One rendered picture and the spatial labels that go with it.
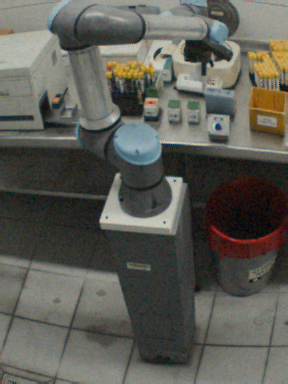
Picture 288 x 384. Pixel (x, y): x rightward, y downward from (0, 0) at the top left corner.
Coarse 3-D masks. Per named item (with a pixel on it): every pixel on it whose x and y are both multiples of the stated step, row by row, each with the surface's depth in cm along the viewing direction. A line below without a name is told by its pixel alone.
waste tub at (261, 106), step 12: (252, 96) 191; (264, 96) 192; (276, 96) 190; (252, 108) 182; (264, 108) 196; (276, 108) 194; (252, 120) 186; (264, 120) 184; (276, 120) 182; (264, 132) 188; (276, 132) 186
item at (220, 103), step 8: (208, 88) 192; (208, 96) 191; (216, 96) 189; (224, 96) 188; (232, 96) 188; (208, 104) 193; (216, 104) 192; (224, 104) 191; (232, 104) 190; (208, 112) 196; (216, 112) 195; (224, 112) 193; (232, 112) 192; (232, 120) 193
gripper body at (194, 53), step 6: (186, 42) 179; (192, 42) 176; (198, 42) 175; (186, 48) 179; (192, 48) 177; (198, 48) 177; (186, 54) 180; (192, 54) 178; (198, 54) 177; (204, 54) 176; (210, 54) 180; (186, 60) 180; (192, 60) 180; (198, 60) 179; (210, 60) 180
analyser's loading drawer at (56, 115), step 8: (64, 104) 200; (48, 112) 203; (56, 112) 202; (64, 112) 201; (72, 112) 196; (80, 112) 200; (48, 120) 200; (56, 120) 199; (64, 120) 198; (72, 120) 198
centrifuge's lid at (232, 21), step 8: (208, 0) 211; (216, 0) 209; (224, 0) 203; (208, 8) 215; (216, 8) 214; (224, 8) 211; (232, 8) 209; (208, 16) 217; (216, 16) 216; (224, 16) 215; (232, 16) 212; (232, 24) 214; (232, 32) 215
